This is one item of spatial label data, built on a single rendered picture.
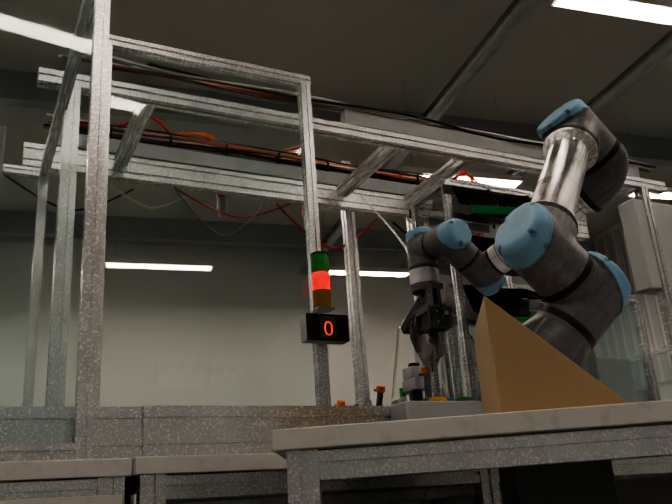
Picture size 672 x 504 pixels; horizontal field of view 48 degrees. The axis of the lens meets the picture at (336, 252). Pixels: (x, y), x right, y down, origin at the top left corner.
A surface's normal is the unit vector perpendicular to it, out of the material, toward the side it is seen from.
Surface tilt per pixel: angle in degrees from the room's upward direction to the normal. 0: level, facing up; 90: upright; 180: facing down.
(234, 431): 90
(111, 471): 90
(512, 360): 90
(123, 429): 90
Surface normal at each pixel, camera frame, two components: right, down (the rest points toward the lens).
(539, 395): -0.11, -0.33
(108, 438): 0.44, -0.33
